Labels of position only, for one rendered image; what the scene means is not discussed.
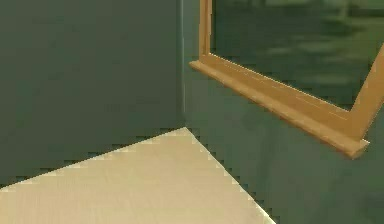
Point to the wooden framed window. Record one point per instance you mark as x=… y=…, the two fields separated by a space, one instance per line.
x=300 y=60

